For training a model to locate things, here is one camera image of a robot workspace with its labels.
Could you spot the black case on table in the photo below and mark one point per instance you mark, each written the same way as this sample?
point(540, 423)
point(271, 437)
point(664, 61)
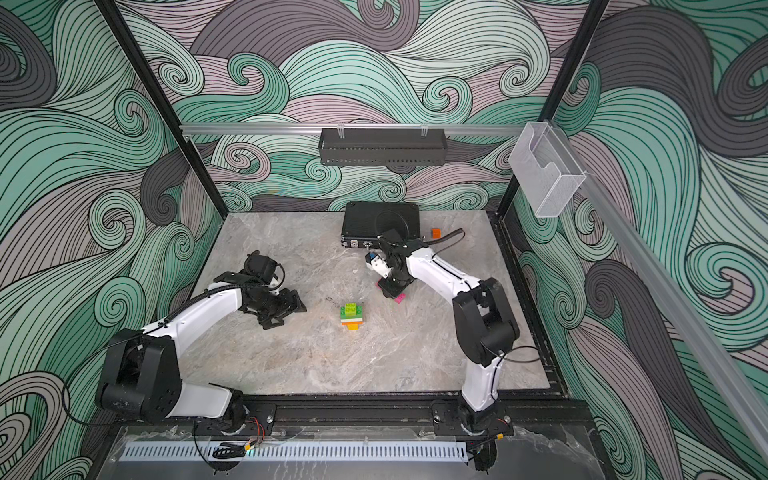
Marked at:
point(365, 221)

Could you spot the aluminium wall rail right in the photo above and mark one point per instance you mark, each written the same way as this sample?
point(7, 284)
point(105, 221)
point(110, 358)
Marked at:
point(742, 398)

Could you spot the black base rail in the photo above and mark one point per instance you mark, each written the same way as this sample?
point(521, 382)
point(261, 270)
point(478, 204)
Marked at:
point(439, 413)

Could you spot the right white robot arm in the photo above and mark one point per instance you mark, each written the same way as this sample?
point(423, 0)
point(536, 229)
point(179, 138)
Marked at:
point(485, 327)

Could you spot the aluminium wall rail back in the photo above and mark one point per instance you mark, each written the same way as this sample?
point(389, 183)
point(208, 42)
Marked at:
point(276, 128)

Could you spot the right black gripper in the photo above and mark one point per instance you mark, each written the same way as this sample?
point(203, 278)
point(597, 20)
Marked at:
point(390, 290)

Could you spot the dark green long lego brick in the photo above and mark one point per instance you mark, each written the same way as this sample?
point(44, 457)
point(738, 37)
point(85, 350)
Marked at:
point(359, 315)

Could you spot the white slotted cable duct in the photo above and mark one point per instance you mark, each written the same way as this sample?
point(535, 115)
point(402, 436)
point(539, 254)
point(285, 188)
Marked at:
point(333, 451)

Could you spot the black wall-mounted tray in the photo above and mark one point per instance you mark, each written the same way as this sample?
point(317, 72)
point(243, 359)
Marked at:
point(398, 149)

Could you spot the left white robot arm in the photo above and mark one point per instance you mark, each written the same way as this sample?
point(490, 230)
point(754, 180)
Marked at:
point(141, 378)

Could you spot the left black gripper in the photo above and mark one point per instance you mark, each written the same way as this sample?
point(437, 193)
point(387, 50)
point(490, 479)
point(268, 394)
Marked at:
point(290, 305)

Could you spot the clear plastic wall bin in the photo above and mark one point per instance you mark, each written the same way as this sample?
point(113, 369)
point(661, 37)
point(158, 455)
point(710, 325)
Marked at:
point(547, 168)

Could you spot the aluminium wall rail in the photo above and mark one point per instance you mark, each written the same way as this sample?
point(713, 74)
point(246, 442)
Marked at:
point(276, 128)
point(742, 398)

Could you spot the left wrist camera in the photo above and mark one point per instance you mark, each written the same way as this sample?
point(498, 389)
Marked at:
point(261, 267)

